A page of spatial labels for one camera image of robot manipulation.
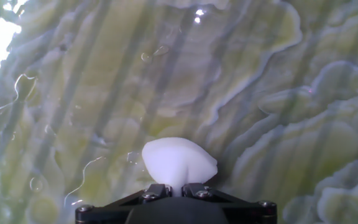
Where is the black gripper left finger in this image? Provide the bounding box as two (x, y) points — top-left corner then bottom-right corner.
(75, 183), (173, 224)

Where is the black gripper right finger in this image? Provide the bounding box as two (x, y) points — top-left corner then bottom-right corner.
(181, 182), (278, 224)

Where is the white sponge block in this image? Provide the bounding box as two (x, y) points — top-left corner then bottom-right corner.
(141, 137), (219, 197)

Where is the green marble pattern mat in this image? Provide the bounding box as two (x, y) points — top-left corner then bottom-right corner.
(0, 0), (358, 224)

